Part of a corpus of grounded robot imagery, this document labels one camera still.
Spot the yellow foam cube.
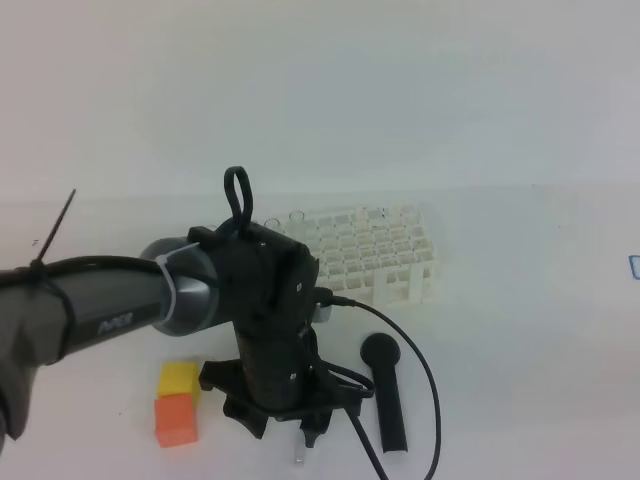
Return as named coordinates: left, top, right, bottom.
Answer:
left=157, top=362, right=201, bottom=404

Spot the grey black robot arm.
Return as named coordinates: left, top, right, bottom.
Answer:
left=1, top=223, right=374, bottom=446

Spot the black plastic scoop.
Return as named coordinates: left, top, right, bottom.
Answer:
left=360, top=333, right=408, bottom=453

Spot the orange foam cube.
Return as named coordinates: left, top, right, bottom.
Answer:
left=154, top=393, right=198, bottom=448

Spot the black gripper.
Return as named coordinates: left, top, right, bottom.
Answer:
left=188, top=224, right=374, bottom=449

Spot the white test tube rack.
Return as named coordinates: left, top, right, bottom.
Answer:
left=271, top=205, right=436, bottom=308

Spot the black cable tie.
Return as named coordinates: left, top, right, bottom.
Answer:
left=22, top=188, right=77, bottom=282

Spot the clear glass test tube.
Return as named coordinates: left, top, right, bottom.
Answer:
left=293, top=431, right=307, bottom=467

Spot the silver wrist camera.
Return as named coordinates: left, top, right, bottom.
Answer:
left=311, top=300, right=332, bottom=323

